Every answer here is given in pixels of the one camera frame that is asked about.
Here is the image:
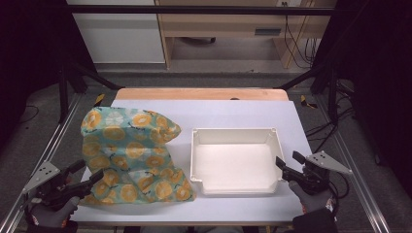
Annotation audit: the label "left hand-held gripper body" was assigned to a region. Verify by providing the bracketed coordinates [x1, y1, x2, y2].
[22, 160, 83, 210]

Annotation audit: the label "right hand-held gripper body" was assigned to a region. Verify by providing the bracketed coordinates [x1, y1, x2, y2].
[299, 150, 353, 196]

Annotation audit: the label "orange-print green cloth bag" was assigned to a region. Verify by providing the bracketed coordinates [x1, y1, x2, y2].
[80, 106, 195, 206]

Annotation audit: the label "white plastic bin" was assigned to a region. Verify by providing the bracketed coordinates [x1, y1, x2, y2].
[189, 127, 286, 196]

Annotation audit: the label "person's right hand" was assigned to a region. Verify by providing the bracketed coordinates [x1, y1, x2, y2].
[289, 180, 334, 215]

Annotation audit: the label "person's left hand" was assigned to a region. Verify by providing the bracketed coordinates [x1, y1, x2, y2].
[30, 196, 81, 227]

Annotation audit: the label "yellow-black tape strip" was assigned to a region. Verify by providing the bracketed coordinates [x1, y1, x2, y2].
[93, 93, 106, 108]
[299, 94, 319, 111]

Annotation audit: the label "white table cover sheet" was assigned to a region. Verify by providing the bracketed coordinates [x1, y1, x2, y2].
[73, 99, 313, 225]

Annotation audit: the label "wooden table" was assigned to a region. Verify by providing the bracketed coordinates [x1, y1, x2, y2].
[115, 87, 290, 102]

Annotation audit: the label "white cabinet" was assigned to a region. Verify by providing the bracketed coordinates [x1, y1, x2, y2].
[66, 0, 166, 64]

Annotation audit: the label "wooden desk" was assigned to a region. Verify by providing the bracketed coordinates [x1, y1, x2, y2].
[154, 0, 338, 70]

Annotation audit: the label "black floor cable bundle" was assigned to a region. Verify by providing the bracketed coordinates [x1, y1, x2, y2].
[305, 79, 357, 153]

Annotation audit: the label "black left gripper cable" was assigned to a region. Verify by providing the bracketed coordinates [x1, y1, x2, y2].
[23, 203, 34, 225]

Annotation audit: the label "thin black floor cable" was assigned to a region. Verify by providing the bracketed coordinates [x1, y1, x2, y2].
[18, 104, 40, 124]

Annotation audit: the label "black frame strut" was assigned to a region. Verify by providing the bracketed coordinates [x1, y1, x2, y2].
[57, 61, 124, 124]
[278, 61, 340, 125]

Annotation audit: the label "black cables behind desk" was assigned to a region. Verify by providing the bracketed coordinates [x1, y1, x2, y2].
[282, 2, 321, 70]

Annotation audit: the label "black horizontal frame bar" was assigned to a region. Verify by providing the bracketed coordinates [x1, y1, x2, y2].
[68, 4, 335, 17]

